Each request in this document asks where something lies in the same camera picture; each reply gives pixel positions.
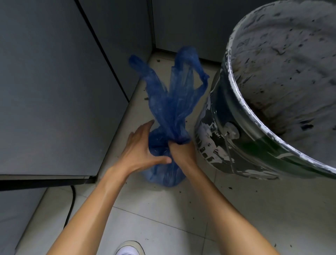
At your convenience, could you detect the grey vented cabinet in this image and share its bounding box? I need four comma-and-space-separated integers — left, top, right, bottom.
151, 0, 263, 63

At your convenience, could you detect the person's right forearm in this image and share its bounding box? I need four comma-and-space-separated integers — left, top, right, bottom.
182, 164, 280, 255

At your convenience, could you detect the person's left forearm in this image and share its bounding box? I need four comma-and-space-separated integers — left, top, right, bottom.
47, 164, 134, 255

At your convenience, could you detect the black floor cable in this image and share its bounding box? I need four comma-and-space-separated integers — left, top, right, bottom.
63, 185, 77, 229

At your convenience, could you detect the blue plastic bag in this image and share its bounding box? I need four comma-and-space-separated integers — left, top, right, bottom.
128, 46, 210, 187

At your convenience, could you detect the person's left hand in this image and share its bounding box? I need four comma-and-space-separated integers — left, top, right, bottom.
115, 119, 173, 174

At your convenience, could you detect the person's right hand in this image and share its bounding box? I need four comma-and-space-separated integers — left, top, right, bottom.
168, 140, 199, 173

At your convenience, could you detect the white left sneaker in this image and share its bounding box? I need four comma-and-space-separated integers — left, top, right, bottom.
115, 240, 146, 255

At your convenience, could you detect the paint-stained bucket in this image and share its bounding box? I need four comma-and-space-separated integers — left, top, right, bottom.
194, 0, 336, 182

